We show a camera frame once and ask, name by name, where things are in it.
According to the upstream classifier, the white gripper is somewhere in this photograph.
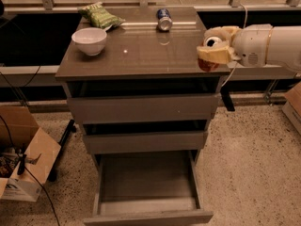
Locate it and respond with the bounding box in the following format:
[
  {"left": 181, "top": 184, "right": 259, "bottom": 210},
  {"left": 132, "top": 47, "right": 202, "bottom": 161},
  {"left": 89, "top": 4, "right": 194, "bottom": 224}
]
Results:
[{"left": 197, "top": 24, "right": 273, "bottom": 68}]

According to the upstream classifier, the red coke can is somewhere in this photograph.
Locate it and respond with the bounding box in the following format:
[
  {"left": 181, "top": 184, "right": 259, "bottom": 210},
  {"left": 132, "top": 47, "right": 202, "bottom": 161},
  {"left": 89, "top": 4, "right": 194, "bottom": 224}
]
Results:
[{"left": 198, "top": 36, "right": 222, "bottom": 73}]

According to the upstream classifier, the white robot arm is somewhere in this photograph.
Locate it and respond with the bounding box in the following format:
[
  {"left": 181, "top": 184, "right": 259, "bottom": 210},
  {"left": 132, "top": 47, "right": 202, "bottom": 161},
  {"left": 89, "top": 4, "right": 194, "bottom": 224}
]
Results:
[{"left": 197, "top": 24, "right": 301, "bottom": 73}]

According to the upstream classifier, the blue soda can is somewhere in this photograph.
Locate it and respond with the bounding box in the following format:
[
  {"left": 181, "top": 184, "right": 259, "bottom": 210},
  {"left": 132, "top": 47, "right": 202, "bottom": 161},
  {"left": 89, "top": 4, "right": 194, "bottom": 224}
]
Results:
[{"left": 156, "top": 8, "right": 173, "bottom": 31}]

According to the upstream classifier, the top grey drawer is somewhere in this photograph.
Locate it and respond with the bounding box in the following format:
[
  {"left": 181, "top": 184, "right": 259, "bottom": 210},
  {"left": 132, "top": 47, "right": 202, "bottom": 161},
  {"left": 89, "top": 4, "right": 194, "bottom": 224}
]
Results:
[{"left": 67, "top": 93, "right": 220, "bottom": 124}]

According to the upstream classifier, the grey drawer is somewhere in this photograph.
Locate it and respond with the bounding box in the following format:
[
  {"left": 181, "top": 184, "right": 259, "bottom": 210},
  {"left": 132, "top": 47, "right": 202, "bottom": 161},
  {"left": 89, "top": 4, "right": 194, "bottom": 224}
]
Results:
[
  {"left": 83, "top": 120, "right": 208, "bottom": 154},
  {"left": 67, "top": 93, "right": 220, "bottom": 124}
]

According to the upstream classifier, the grey drawer cabinet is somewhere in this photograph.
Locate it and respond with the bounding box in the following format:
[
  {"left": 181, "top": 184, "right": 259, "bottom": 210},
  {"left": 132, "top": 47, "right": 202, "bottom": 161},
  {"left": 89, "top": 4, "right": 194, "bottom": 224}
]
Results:
[{"left": 55, "top": 6, "right": 231, "bottom": 226}]

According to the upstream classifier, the middle grey drawer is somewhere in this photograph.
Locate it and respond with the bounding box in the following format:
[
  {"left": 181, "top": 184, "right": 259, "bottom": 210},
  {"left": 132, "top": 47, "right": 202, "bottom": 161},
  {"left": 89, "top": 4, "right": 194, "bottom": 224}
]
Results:
[{"left": 83, "top": 120, "right": 208, "bottom": 154}]

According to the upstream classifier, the open bottom drawer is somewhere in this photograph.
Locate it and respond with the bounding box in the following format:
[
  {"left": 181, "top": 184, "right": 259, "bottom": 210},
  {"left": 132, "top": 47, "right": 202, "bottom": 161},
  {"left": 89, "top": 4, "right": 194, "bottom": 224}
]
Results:
[{"left": 84, "top": 151, "right": 214, "bottom": 226}]

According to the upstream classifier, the cardboard box right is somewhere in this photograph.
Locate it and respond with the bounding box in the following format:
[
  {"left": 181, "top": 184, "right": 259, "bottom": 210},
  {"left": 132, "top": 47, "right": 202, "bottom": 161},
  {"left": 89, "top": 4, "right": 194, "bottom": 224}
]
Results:
[{"left": 282, "top": 82, "right": 301, "bottom": 135}]

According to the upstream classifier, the cardboard box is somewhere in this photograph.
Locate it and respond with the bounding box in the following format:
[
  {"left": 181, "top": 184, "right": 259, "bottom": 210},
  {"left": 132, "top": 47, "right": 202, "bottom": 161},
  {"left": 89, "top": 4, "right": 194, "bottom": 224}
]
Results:
[
  {"left": 282, "top": 82, "right": 301, "bottom": 135},
  {"left": 0, "top": 106, "right": 60, "bottom": 202}
]

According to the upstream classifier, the white bowl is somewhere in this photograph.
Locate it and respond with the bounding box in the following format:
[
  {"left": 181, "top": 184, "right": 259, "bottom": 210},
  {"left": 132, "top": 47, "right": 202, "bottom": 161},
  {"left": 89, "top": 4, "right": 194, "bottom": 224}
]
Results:
[{"left": 71, "top": 27, "right": 107, "bottom": 56}]

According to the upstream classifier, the green chip bag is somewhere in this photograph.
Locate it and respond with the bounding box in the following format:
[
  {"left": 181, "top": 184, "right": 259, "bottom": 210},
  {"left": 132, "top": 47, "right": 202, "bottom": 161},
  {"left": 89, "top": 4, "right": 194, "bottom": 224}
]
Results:
[{"left": 78, "top": 2, "right": 125, "bottom": 30}]

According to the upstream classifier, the black bar on floor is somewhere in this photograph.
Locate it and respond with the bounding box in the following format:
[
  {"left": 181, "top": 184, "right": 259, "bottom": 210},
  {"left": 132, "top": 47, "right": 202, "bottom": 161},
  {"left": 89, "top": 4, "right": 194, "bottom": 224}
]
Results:
[{"left": 48, "top": 120, "right": 76, "bottom": 182}]

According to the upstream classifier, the cardboard box left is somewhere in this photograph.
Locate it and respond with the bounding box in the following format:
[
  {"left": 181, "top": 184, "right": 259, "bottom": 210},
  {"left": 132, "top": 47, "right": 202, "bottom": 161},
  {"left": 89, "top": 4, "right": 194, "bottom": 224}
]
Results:
[{"left": 0, "top": 106, "right": 60, "bottom": 202}]

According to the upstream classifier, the white cable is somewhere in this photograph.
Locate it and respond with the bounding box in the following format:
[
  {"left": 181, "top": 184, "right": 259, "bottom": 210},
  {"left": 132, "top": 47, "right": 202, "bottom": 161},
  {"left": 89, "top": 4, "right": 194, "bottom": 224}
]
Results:
[{"left": 221, "top": 3, "right": 249, "bottom": 89}]

